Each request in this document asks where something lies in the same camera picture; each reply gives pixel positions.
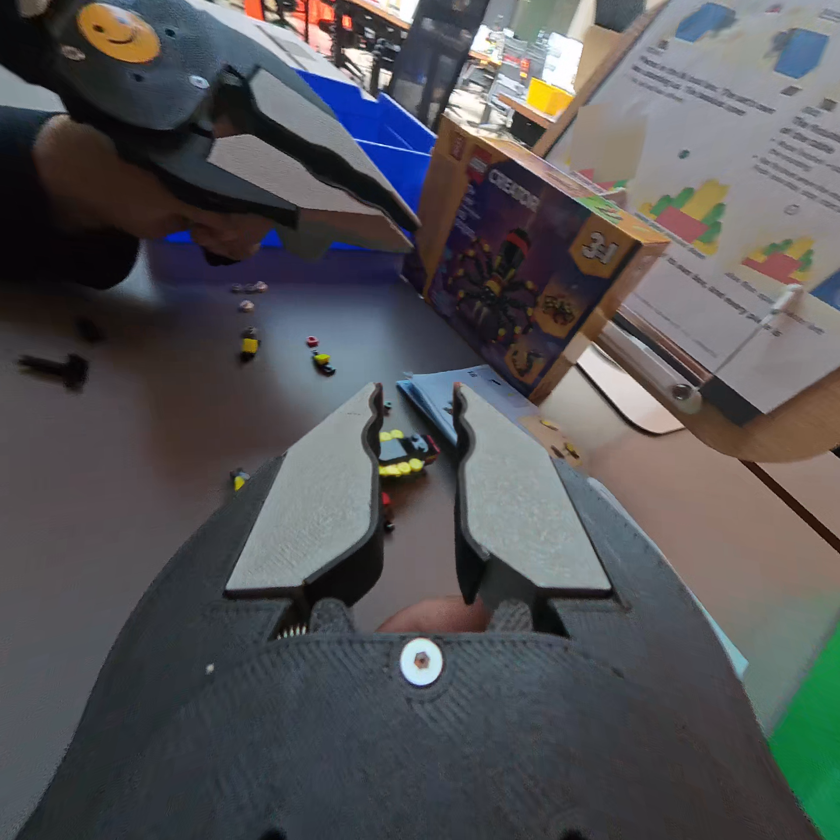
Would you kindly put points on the pale wooden stand base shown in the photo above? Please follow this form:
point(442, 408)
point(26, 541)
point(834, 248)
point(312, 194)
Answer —
point(623, 400)

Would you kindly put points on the printed instruction sheet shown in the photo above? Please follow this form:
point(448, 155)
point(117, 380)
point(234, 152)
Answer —
point(722, 164)

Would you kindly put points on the long black lego piece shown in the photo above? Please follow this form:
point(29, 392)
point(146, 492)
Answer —
point(56, 369)

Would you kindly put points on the instruction poster on board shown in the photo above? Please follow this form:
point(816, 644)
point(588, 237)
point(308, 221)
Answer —
point(787, 433)

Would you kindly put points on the person's left hand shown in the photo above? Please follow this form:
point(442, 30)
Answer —
point(105, 184)

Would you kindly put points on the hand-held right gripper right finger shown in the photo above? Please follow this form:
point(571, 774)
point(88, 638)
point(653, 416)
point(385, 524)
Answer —
point(525, 518)

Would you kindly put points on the blue plastic bin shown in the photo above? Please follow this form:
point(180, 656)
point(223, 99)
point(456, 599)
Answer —
point(394, 131)

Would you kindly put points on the partly built lego spider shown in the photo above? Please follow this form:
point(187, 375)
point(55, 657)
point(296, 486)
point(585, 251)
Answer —
point(403, 449)

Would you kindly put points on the background wooden desk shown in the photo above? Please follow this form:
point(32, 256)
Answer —
point(518, 106)

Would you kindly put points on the green plastic bin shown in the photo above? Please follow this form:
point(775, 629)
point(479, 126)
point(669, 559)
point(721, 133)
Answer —
point(814, 754)

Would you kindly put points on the yellow and black lego piece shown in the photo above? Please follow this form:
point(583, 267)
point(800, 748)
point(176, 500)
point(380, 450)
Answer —
point(249, 344)
point(239, 479)
point(323, 362)

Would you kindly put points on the lego set box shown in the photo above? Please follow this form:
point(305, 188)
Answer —
point(525, 262)

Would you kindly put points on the yellow plastic bin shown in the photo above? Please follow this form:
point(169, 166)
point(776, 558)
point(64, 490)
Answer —
point(548, 97)

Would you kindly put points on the white board pin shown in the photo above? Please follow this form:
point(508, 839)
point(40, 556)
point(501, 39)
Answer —
point(787, 298)

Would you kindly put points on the blue instruction booklet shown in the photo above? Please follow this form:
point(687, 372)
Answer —
point(433, 394)

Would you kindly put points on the person's right hand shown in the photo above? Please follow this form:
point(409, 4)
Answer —
point(433, 617)

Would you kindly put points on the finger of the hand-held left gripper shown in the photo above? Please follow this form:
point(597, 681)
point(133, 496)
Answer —
point(275, 177)
point(308, 124)

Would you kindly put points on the person's left forearm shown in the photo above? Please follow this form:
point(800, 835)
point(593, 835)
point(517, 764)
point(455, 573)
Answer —
point(26, 229)

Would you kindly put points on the black office chair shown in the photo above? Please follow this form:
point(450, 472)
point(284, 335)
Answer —
point(436, 52)

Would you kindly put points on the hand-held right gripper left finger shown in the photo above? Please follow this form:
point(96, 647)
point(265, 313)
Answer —
point(315, 512)

